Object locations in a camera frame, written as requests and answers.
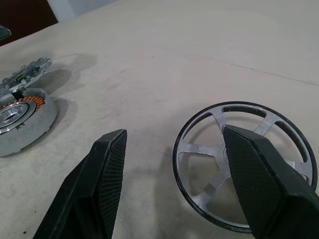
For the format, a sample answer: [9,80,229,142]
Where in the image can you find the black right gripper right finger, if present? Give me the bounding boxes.
[221,123,319,239]

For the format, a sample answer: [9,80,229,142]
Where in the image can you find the grey motor stator housing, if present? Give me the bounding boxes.
[0,87,57,158]

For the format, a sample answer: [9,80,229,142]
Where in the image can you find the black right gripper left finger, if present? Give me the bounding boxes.
[32,128,128,239]

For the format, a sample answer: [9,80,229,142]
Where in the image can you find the silver spoked rotor wheel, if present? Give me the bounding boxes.
[172,101,316,235]

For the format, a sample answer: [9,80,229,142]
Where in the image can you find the grey round plate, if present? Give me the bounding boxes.
[0,56,52,105]

